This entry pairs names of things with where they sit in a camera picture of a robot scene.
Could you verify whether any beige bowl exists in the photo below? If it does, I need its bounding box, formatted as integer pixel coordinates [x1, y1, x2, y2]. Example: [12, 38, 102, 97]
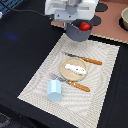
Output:
[121, 7, 128, 30]

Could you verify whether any orange handled toy knife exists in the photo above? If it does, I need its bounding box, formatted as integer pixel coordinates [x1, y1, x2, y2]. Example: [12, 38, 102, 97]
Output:
[62, 52, 102, 65]

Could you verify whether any orange handled toy fork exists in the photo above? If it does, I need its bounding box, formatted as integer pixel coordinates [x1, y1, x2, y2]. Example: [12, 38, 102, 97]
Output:
[49, 73, 90, 92]

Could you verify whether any beige woven placemat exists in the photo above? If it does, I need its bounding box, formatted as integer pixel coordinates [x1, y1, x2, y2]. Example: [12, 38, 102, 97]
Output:
[18, 34, 119, 128]

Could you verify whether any large grey pot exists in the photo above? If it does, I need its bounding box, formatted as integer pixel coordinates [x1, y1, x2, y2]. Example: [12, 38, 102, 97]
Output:
[66, 20, 93, 42]

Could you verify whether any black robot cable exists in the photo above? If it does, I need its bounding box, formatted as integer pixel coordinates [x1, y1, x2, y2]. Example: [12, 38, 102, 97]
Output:
[0, 0, 54, 18]

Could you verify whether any round wooden plate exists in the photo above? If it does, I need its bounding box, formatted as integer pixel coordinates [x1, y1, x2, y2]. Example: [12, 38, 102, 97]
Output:
[60, 57, 88, 81]

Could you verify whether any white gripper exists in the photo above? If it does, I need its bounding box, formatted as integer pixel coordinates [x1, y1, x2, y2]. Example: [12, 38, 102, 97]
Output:
[45, 0, 99, 23]

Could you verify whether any red toy tomato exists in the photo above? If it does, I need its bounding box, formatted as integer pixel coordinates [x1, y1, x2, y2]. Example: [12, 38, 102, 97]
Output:
[79, 22, 91, 31]

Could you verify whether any light blue toy carton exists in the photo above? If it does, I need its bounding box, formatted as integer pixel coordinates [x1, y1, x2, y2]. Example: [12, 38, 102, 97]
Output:
[47, 80, 62, 101]

